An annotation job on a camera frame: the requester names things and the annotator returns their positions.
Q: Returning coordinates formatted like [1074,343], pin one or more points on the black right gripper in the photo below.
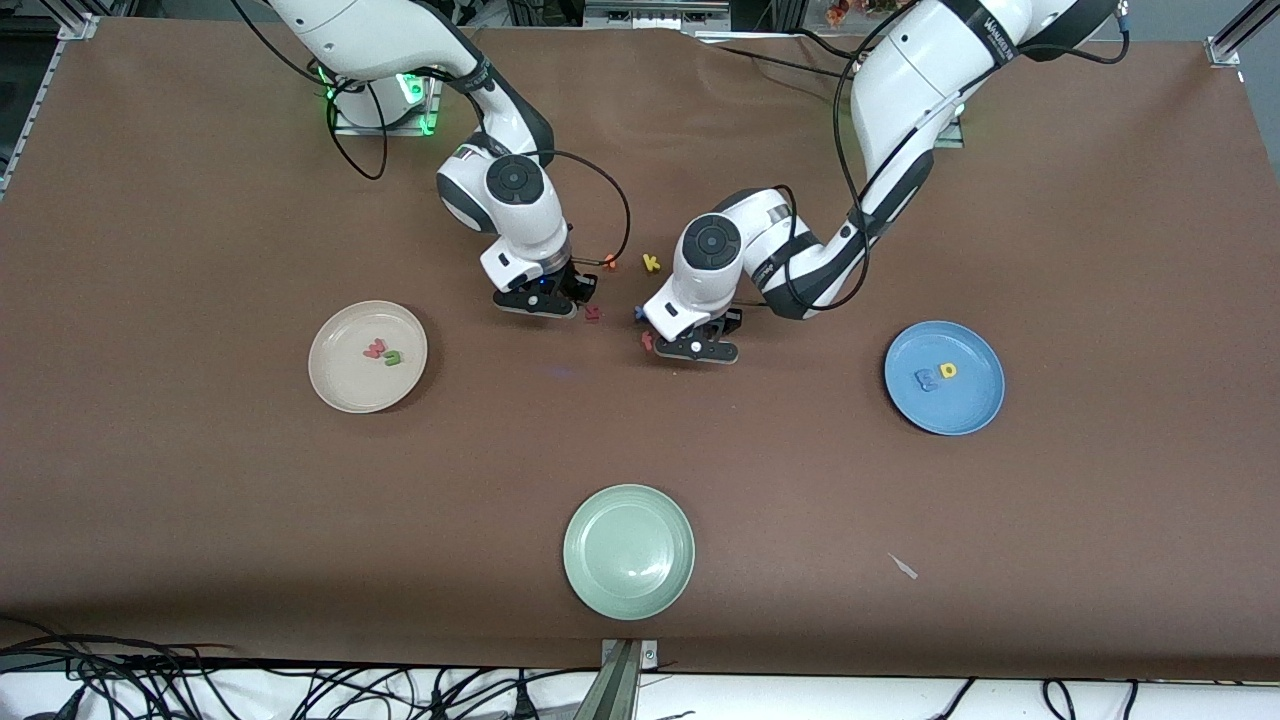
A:
[578,283]

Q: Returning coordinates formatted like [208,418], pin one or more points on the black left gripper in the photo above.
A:
[727,322]

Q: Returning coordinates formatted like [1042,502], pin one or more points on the red foam letter w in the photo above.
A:
[374,350]

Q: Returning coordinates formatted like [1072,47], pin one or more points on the blue foam letter m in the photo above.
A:
[927,380]

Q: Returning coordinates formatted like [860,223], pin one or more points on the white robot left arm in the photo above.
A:
[900,90]

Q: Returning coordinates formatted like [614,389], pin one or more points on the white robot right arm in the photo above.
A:
[510,200]

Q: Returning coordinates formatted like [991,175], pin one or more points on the beige round plate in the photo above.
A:
[367,357]

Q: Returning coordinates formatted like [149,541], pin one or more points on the blue round plate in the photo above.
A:
[944,400]

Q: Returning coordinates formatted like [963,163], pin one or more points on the green round plate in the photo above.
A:
[629,552]

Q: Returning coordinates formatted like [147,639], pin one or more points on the grey power strip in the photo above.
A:
[650,15]

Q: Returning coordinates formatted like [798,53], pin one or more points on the small white tape scrap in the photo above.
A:
[904,567]

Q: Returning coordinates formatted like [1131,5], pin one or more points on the orange dried decoration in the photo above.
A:
[838,12]

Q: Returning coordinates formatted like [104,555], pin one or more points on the aluminium profile beam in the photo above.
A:
[615,690]

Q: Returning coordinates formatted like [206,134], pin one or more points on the brown table cover sheet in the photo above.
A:
[200,500]

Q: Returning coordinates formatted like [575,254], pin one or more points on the aluminium frame corner bracket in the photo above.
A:
[1225,48]
[75,25]

